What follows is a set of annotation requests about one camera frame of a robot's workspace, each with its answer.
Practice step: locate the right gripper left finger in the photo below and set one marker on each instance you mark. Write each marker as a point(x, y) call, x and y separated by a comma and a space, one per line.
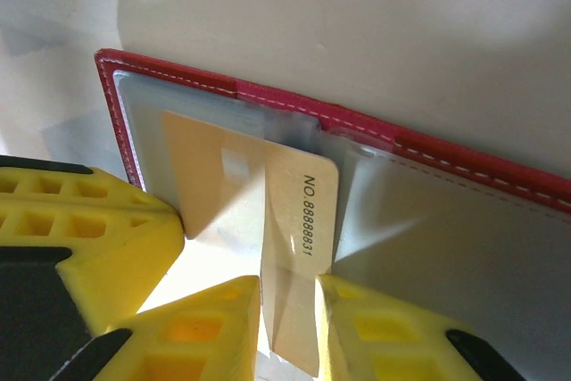
point(201, 345)

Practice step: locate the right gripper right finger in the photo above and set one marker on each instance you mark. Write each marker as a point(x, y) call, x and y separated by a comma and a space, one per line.
point(392, 345)

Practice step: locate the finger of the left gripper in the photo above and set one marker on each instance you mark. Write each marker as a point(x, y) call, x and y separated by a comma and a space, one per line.
point(125, 265)
point(62, 184)

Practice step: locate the red card holder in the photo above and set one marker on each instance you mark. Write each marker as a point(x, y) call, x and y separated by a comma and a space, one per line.
point(446, 229)

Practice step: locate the gold credit card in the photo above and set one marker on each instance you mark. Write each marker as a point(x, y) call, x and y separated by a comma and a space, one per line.
point(290, 202)

